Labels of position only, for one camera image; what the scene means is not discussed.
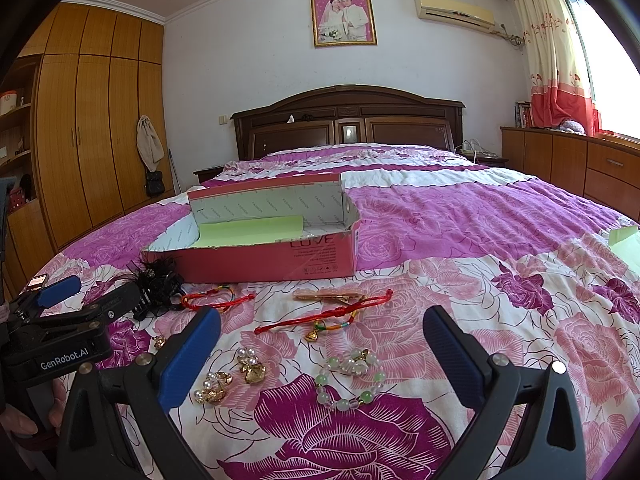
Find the pink cardboard shoe box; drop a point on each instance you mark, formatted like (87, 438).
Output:
(326, 249)

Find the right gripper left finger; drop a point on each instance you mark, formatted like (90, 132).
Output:
(94, 443)

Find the floral pink bed quilt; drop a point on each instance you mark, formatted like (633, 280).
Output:
(354, 392)

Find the beige hanging cloth bag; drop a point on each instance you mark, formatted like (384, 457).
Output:
(149, 147)

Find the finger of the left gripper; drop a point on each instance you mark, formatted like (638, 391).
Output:
(57, 292)

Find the green paper sheet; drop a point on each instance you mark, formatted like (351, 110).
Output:
(251, 232)

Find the framed wedding photo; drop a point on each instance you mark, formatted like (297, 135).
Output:
(343, 23)

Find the cream red curtain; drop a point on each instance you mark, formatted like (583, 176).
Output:
(560, 89)

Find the wall air conditioner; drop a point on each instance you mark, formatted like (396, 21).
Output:
(455, 12)

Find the green box lid corner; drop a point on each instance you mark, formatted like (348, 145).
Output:
(625, 244)

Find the small gold earring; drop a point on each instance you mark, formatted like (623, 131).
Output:
(158, 342)

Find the person's left hand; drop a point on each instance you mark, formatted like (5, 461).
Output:
(14, 420)

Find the gold pearl earring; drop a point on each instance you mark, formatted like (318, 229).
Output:
(214, 388)

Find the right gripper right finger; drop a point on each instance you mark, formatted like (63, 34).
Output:
(548, 443)

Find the pink bow hair clip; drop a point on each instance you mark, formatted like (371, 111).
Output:
(333, 297)

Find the wooden side cabinet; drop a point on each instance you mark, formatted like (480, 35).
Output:
(603, 168)

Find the black hanging bag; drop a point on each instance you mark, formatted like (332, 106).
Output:
(154, 183)

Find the wooden wardrobe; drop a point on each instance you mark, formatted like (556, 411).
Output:
(69, 111)

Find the gold pearl brooch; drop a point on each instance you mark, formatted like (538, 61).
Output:
(251, 368)

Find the black feather hair accessory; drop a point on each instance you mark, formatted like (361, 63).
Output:
(159, 285)

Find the dark wooden headboard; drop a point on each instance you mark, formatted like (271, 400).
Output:
(346, 114)

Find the dark wooden nightstand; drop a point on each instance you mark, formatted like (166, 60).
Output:
(208, 173)

